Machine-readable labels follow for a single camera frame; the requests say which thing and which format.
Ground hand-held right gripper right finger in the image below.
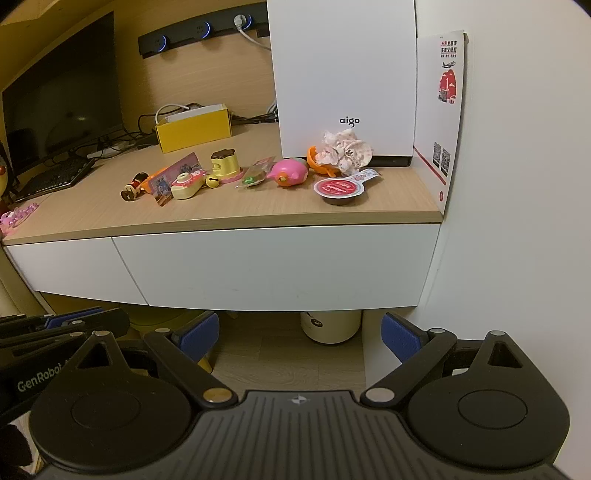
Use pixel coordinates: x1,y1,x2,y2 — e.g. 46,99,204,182
360,311,526,409

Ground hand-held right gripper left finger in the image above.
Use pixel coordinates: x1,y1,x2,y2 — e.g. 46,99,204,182
69,311,237,411

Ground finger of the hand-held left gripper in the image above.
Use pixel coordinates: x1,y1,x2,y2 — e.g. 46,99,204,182
0,329,94,370
0,306,132,341

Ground small brown doll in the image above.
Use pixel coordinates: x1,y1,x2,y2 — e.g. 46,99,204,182
120,171,150,203

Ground cream toy camera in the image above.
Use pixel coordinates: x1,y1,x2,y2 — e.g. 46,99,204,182
170,171,208,202

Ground sauce cup with red lid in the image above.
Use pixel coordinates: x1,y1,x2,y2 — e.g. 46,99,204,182
313,168,382,206

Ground clear candy packet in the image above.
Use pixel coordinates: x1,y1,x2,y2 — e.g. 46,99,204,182
235,167,269,189

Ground yellow pudding toy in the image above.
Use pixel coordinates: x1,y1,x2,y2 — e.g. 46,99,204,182
210,148,243,185

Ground pink pig toy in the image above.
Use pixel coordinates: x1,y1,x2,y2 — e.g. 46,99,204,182
265,157,310,188

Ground orange plastic toy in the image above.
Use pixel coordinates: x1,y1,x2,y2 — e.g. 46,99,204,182
307,145,341,179

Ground white pink wrapper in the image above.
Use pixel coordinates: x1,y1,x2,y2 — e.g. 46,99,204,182
318,130,374,174

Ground white trash can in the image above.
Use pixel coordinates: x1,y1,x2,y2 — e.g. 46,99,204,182
301,310,362,345

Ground black keyboard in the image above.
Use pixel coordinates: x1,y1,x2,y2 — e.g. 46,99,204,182
14,157,98,202

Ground wooden desk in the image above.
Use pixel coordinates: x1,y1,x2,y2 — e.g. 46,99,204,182
2,108,447,246

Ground yellow cardboard box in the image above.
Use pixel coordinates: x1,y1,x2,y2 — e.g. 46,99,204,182
154,103,233,154

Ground white box with red print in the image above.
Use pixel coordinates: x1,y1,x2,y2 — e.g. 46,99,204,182
412,32,472,218

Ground black monitor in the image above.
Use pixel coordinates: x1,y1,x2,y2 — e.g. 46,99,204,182
1,11,126,176

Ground white computer case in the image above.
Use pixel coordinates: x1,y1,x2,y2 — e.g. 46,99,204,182
266,0,419,168

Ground black cables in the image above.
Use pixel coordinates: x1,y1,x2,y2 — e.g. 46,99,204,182
228,99,280,126
74,113,160,160

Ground white cable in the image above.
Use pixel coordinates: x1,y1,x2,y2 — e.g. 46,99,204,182
154,103,205,125

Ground black wall power track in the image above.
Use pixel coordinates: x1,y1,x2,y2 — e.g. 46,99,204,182
137,13,271,59

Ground white plug with cable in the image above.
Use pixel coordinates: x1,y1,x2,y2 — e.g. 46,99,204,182
231,14,273,51

